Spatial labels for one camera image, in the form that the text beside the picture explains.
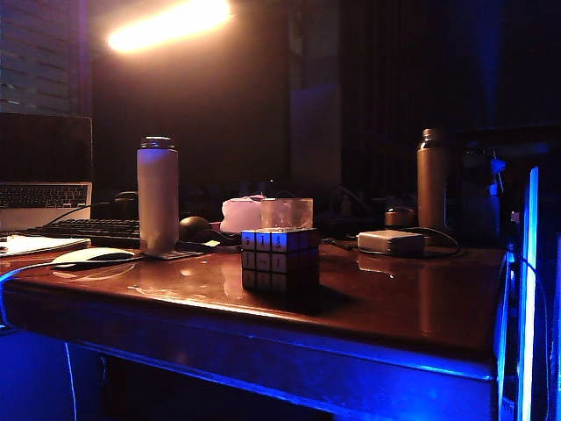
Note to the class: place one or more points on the white paper notebook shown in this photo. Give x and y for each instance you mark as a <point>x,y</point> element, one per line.
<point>35,243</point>

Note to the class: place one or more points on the brown metal bottle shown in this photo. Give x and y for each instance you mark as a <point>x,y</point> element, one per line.
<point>431,184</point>

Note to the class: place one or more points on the dark round mouse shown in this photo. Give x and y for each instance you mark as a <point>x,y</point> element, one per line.
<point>193,226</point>

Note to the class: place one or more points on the dark plastic bottle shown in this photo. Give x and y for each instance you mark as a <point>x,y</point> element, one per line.
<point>480,197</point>

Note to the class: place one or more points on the pale tissue pack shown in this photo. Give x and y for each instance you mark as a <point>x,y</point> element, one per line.
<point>241,215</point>

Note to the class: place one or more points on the white power adapter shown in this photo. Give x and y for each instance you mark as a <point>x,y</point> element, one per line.
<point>390,241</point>

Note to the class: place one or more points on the white flat mouse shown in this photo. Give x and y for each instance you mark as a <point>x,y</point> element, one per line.
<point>87,254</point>

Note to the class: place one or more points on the window blind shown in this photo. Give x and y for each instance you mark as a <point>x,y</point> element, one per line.
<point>39,57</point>

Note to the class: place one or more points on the flat coaster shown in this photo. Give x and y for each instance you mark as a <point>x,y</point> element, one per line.
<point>184,254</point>

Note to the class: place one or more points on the dark computer monitor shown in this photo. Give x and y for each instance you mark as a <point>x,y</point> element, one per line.
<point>197,131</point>

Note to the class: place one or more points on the small round metal tin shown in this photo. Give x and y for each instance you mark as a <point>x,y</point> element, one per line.
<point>399,218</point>

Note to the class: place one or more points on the black keyboard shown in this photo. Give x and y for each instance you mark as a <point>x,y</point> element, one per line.
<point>87,228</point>

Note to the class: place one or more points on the Rubik's cube with dark faces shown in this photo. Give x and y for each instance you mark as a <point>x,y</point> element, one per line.
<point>267,259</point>

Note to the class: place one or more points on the white bottle with black lid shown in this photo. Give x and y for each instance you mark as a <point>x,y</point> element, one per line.
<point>158,197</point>

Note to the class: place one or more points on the bright tube lamp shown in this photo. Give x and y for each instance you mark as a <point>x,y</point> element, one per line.
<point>166,24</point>

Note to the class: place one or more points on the blue LED light strip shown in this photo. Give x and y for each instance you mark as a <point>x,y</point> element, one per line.
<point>528,263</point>

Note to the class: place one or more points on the clear glass cup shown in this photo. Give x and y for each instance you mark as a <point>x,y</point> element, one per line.
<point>287,212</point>

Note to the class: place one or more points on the silver laptop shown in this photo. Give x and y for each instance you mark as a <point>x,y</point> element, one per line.
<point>44,197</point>

